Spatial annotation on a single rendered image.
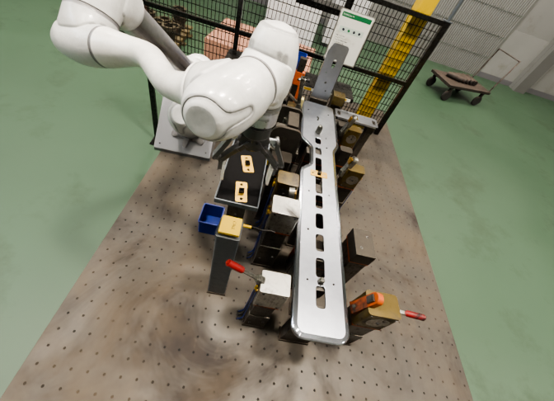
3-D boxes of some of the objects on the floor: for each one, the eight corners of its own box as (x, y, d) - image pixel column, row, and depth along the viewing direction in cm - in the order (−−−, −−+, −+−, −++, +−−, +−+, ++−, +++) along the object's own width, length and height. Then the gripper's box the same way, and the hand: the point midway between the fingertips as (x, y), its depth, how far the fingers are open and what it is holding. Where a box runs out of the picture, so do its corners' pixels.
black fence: (345, 193, 270) (458, 27, 156) (149, 143, 246) (115, -93, 133) (344, 183, 279) (450, 21, 166) (155, 135, 256) (128, -93, 142)
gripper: (204, 120, 59) (200, 183, 75) (308, 137, 65) (284, 193, 80) (207, 101, 64) (204, 165, 79) (304, 120, 69) (283, 175, 85)
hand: (245, 176), depth 79 cm, fingers open, 13 cm apart
